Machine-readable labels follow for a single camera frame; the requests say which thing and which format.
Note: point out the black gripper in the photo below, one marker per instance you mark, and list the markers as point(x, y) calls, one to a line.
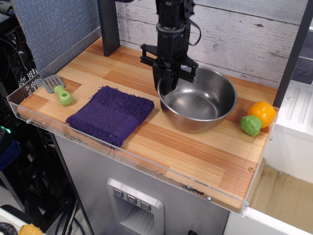
point(169, 58)

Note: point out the stainless steel pot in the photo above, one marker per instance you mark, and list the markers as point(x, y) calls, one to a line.
point(200, 105)

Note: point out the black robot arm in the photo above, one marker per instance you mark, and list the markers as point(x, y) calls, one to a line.
point(173, 13)

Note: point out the purple cloth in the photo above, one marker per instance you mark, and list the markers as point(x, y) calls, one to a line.
point(111, 115)

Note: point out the green toy vegetable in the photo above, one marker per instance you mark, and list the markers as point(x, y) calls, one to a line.
point(251, 125)

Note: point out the orange toy pepper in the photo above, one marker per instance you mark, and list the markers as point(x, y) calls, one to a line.
point(264, 111)

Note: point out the blue fabric panel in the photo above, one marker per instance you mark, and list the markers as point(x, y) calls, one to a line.
point(57, 31)

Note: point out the silver toy fridge cabinet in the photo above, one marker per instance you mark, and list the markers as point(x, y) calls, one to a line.
point(121, 200)

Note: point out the black plastic crate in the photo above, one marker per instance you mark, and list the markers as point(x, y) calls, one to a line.
point(20, 60)

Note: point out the white toy sink unit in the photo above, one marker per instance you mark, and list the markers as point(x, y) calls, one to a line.
point(282, 196)

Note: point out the dark grey left post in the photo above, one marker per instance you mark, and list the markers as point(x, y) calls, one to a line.
point(109, 26)

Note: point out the dark grey post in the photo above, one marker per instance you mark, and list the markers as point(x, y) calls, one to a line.
point(109, 26)
point(295, 52)

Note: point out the grey spatula green handle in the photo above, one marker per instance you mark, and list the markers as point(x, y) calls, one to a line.
point(55, 85)

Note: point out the dark grey right post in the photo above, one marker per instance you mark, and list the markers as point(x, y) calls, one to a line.
point(295, 52)

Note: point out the clear acrylic guard rail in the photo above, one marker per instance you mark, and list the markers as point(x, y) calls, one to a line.
point(220, 163)

